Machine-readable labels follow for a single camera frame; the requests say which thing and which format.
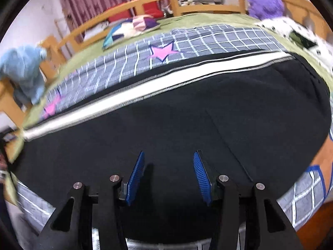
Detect white dotted blanket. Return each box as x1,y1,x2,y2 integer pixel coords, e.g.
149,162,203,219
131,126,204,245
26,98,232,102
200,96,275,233
256,17,333,71

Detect light blue plush toy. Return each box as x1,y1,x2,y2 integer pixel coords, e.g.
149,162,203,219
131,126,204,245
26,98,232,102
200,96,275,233
0,45,48,105

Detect colourful geometric pillow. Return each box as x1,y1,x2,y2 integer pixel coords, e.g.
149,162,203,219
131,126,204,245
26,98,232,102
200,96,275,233
102,15,160,50

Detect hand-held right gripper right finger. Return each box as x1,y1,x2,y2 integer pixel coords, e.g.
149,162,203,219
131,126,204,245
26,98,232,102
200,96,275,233
193,150,304,250

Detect green bed sheet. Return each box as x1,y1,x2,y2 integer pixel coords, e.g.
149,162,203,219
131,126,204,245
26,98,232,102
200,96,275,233
5,12,333,206

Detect grey checked blanket with stars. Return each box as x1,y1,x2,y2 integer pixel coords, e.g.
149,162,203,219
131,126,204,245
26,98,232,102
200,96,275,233
8,25,333,250

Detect purple fluffy plush toy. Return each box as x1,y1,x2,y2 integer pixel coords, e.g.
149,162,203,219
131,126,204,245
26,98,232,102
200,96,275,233
247,0,285,20

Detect black pants with white stripe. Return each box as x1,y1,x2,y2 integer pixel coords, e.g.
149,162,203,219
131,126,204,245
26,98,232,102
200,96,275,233
10,48,332,243

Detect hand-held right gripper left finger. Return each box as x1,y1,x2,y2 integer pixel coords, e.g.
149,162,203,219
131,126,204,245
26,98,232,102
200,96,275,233
35,150,145,250

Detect red chair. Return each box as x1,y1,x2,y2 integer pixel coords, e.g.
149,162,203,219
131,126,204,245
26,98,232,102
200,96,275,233
131,0,163,19
108,9,132,23

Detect white folded bedding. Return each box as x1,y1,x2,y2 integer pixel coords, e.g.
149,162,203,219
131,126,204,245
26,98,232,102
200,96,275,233
84,22,110,41

